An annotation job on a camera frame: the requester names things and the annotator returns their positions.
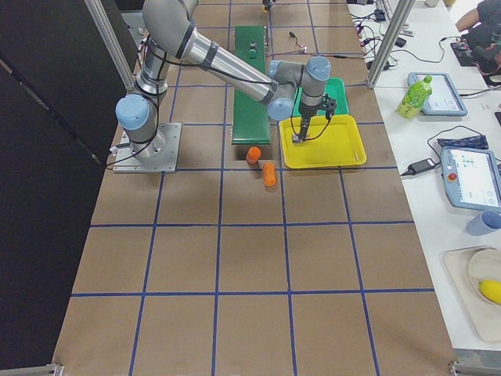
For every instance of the green tray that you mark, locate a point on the green tray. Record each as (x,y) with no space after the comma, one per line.
(335,90)

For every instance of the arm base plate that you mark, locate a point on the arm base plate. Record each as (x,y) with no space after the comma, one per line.
(160,156)

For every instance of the beige serving tray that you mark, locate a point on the beige serving tray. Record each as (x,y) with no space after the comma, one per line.
(484,316)

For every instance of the teach pendant tablet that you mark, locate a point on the teach pendant tablet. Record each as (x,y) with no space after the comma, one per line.
(471,178)

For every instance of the cream bowl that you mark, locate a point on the cream bowl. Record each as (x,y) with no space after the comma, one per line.
(484,265)

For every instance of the yellow banana toy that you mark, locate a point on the yellow banana toy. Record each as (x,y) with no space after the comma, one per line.
(491,290)

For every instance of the green push button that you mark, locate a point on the green push button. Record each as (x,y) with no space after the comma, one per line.
(253,50)

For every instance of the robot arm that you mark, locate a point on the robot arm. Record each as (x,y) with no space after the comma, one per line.
(174,40)

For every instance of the yellow push button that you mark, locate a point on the yellow push button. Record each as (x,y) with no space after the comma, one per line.
(266,4)
(295,138)

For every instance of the green tea bottle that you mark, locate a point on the green tea bottle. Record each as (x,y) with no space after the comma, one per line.
(415,98)

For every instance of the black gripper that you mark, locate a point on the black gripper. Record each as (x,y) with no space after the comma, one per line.
(306,113)

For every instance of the plain orange cylinder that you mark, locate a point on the plain orange cylinder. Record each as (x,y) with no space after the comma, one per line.
(269,174)

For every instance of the green conveyor belt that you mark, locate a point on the green conveyor belt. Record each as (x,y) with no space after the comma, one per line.
(250,118)

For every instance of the blue plastic cup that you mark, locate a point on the blue plastic cup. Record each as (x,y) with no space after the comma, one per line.
(484,223)

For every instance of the orange cylinder with 4680 print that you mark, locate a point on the orange cylinder with 4680 print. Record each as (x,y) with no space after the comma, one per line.
(253,155)

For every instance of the aluminium frame post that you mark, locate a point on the aluminium frame post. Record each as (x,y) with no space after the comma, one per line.
(397,13)

